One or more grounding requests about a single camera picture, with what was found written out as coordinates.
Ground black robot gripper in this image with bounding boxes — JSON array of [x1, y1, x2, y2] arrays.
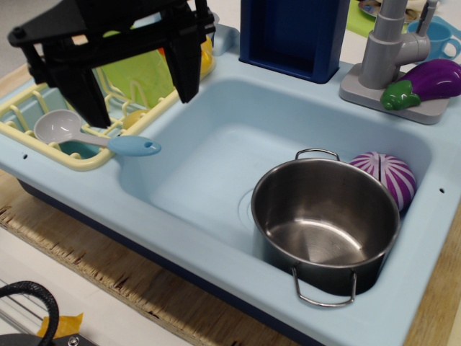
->
[[8, 1, 215, 128]]

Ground grey spoon with blue handle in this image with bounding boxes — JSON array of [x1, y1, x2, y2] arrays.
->
[[34, 110, 161, 156]]

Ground stainless steel pot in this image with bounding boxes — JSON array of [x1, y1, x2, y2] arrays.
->
[[251, 148, 400, 307]]

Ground green toy plate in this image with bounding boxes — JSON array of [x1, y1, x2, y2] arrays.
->
[[101, 50, 175, 109]]

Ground yellow toy lemon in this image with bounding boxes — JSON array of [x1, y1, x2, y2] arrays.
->
[[122, 110, 146, 130]]

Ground yellow toy duck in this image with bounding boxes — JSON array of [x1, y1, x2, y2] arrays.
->
[[200, 37, 215, 79]]

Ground cream yellow dish rack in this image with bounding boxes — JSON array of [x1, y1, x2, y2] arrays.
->
[[0, 53, 217, 172]]

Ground light blue toy sink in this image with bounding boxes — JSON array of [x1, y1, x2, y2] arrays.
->
[[1, 25, 460, 345]]

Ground dark blue plastic box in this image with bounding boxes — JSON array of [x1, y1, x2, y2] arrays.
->
[[239, 0, 349, 84]]

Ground green mat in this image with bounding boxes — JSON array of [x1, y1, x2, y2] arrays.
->
[[346, 1, 375, 37]]

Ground grey toy faucet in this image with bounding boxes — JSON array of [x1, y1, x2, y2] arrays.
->
[[339, 0, 437, 112]]

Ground yellow tape piece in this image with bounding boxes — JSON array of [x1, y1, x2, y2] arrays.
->
[[36, 313, 84, 339]]

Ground purple striped toy onion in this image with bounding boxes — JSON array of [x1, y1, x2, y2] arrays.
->
[[350, 151, 416, 211]]

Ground purple toy eggplant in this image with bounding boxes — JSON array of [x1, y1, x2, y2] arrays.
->
[[380, 58, 460, 110]]

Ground light blue toy cup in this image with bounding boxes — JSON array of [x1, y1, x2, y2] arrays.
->
[[407, 16, 460, 63]]

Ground black braided cable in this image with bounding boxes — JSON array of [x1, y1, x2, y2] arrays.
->
[[0, 280, 59, 343]]

